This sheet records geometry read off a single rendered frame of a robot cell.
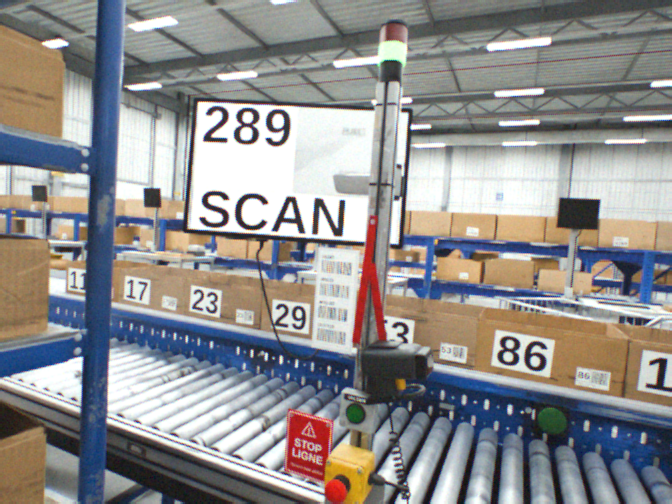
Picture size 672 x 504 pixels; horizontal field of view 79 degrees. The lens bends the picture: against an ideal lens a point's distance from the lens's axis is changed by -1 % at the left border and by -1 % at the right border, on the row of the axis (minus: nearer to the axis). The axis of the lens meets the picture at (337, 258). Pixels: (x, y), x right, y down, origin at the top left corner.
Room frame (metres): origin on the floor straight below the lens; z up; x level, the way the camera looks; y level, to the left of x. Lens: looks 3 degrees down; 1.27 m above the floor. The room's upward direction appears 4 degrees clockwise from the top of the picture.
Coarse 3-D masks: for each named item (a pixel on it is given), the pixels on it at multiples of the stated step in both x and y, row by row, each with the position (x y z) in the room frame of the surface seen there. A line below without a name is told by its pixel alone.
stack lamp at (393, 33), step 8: (392, 24) 0.75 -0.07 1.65; (384, 32) 0.76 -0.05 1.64; (392, 32) 0.75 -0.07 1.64; (400, 32) 0.75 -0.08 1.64; (384, 40) 0.76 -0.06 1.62; (392, 40) 0.75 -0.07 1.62; (400, 40) 0.75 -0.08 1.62; (384, 48) 0.75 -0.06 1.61; (392, 48) 0.75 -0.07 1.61; (400, 48) 0.75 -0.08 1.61; (384, 56) 0.75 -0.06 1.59; (392, 56) 0.75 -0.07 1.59; (400, 56) 0.75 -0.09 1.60
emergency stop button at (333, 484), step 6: (336, 480) 0.67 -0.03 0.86; (330, 486) 0.66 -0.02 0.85; (336, 486) 0.66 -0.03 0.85; (342, 486) 0.66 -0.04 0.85; (330, 492) 0.66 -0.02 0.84; (336, 492) 0.65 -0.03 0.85; (342, 492) 0.65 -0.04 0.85; (330, 498) 0.66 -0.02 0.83; (336, 498) 0.65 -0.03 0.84; (342, 498) 0.65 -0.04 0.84
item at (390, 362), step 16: (368, 352) 0.69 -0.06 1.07; (384, 352) 0.68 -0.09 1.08; (400, 352) 0.67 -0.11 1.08; (416, 352) 0.67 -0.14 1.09; (432, 352) 0.69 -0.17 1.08; (368, 368) 0.69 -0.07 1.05; (384, 368) 0.67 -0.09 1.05; (400, 368) 0.66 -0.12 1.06; (416, 368) 0.66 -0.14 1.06; (432, 368) 0.69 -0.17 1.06; (384, 384) 0.69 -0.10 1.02; (400, 384) 0.69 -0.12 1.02; (368, 400) 0.70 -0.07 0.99; (384, 400) 0.68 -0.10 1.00
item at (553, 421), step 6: (546, 408) 1.10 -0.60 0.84; (552, 408) 1.09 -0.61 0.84; (540, 414) 1.10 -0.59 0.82; (546, 414) 1.09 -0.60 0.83; (552, 414) 1.08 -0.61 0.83; (558, 414) 1.08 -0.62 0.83; (540, 420) 1.10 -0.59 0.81; (546, 420) 1.09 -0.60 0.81; (552, 420) 1.08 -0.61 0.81; (558, 420) 1.08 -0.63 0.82; (564, 420) 1.07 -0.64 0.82; (540, 426) 1.10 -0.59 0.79; (546, 426) 1.09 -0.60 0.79; (552, 426) 1.08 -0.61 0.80; (558, 426) 1.08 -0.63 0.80; (564, 426) 1.07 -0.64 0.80; (552, 432) 1.08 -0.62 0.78; (558, 432) 1.08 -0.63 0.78
